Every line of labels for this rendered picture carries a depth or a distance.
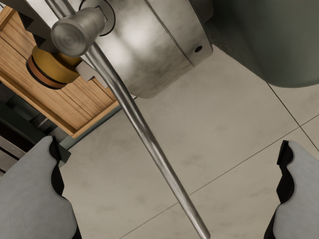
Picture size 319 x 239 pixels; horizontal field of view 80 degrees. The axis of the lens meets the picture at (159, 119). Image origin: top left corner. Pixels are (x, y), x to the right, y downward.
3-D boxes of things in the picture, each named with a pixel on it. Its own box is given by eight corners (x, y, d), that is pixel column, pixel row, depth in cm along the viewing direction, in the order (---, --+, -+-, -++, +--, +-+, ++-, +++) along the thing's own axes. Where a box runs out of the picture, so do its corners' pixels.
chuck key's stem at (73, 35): (87, 8, 20) (41, 31, 11) (104, -4, 20) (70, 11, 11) (100, 28, 22) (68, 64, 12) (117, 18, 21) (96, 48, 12)
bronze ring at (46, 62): (41, 22, 28) (7, 61, 31) (89, 70, 32) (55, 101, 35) (66, 18, 36) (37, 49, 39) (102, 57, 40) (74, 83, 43)
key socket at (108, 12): (79, 5, 20) (71, 8, 18) (106, -12, 19) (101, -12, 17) (99, 35, 22) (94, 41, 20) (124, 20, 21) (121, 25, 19)
